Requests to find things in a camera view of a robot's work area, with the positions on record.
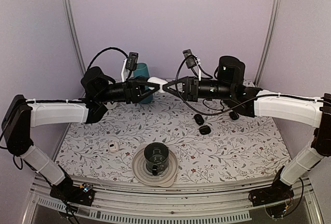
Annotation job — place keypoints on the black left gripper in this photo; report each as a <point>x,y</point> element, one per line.
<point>131,90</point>

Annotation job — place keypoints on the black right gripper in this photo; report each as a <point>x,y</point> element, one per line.
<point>193,95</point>

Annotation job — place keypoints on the white earbuds charging case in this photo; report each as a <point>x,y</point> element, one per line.
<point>159,81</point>

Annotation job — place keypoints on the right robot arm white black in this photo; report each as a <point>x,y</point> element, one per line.
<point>257,102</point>

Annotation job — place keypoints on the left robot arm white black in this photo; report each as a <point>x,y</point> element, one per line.
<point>24,114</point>

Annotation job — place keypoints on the black earbud case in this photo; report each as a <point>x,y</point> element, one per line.
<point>204,130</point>

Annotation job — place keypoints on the small white earbud case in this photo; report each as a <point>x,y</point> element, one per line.
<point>113,147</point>

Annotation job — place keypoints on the teal plastic cup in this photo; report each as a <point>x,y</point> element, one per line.
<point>142,73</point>

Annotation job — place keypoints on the black cylindrical object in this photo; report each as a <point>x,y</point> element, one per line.
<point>199,119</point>
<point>233,115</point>

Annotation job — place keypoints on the white floral table mat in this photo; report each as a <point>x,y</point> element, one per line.
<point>234,150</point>

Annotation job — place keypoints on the dark green glass mug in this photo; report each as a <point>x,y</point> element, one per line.
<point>156,157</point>

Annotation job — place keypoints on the beige round plate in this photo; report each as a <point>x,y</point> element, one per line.
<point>165,179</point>

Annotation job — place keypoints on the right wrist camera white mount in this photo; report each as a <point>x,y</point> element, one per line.
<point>192,63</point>

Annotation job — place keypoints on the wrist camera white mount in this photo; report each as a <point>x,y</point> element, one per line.
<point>129,66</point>
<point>192,63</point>

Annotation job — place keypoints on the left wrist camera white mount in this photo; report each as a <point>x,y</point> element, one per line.
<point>129,66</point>

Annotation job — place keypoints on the aluminium front rail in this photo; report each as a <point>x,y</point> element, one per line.
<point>122,202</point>

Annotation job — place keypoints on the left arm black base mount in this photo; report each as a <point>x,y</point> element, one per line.
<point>68,192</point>

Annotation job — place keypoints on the left aluminium frame post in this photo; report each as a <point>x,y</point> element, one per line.
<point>74,36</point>

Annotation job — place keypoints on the aluminium frame post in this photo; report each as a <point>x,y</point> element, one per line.
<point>268,42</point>
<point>74,36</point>

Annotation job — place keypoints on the right aluminium frame post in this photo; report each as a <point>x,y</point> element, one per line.
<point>268,42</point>

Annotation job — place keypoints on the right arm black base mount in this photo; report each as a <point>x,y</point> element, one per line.
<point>277,191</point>

